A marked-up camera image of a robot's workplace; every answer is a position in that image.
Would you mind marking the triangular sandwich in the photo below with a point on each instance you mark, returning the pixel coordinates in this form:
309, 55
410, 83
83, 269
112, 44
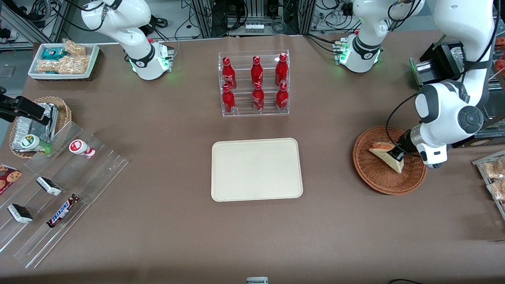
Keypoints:
380, 149

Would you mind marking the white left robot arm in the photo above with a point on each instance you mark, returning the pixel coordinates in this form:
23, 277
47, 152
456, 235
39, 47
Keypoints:
465, 47

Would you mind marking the brown round wicker basket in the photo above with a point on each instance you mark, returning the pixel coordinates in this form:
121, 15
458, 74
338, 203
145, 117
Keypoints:
375, 173

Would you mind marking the light tan wicker basket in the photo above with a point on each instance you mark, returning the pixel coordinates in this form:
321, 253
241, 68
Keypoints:
65, 110

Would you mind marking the white rectangular snack tray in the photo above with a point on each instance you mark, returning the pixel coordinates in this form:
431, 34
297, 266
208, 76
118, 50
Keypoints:
33, 67

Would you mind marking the grey tray with snack bags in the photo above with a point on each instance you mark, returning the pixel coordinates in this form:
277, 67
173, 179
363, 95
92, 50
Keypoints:
479, 163

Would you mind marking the cream plastic tray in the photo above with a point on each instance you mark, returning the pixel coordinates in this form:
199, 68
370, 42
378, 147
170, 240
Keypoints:
256, 169

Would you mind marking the silver foil package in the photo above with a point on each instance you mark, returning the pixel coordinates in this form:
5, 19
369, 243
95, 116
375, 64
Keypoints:
52, 122
23, 130

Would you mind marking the green capped drink bottle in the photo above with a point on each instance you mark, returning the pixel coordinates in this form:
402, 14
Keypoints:
33, 143

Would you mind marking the large rice cracker pack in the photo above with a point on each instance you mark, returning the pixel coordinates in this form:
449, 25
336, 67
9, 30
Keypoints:
67, 65

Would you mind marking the teal snack packet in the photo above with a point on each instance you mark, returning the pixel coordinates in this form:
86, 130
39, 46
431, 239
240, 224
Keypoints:
53, 53

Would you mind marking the red white drink bottle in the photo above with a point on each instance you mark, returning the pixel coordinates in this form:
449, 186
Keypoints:
81, 148

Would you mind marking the red cookie pack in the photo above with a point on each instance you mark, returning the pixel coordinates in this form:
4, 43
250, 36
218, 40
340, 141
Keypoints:
8, 178

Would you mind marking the small rice cracker pack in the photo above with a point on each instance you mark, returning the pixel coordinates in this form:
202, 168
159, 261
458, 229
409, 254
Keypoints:
75, 48

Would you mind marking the black white snack bar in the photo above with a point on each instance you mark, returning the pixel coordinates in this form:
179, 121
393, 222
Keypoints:
49, 186
20, 213

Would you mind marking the clear bagged snack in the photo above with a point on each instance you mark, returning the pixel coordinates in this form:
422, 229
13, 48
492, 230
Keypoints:
495, 169
498, 190

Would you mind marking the clear acrylic stepped shelf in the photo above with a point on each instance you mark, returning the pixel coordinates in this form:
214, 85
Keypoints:
90, 173

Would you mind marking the snickers chocolate bar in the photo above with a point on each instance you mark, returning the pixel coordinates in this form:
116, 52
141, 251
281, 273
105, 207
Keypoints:
62, 211

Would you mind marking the orange object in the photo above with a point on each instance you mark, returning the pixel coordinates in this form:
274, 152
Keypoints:
501, 41

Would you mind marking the red cola bottle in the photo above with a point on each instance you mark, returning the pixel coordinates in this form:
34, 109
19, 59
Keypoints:
228, 75
228, 101
258, 99
281, 71
282, 98
257, 73

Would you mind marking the clear acrylic bottle rack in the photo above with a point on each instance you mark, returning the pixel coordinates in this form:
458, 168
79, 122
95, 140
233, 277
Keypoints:
242, 112

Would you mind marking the white power strip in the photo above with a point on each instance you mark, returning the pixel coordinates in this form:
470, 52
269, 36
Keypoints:
254, 28

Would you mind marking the small grey white object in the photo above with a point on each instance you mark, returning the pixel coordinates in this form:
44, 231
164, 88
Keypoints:
257, 280

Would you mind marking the aluminium equipment frame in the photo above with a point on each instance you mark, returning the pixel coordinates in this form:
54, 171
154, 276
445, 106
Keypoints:
205, 17

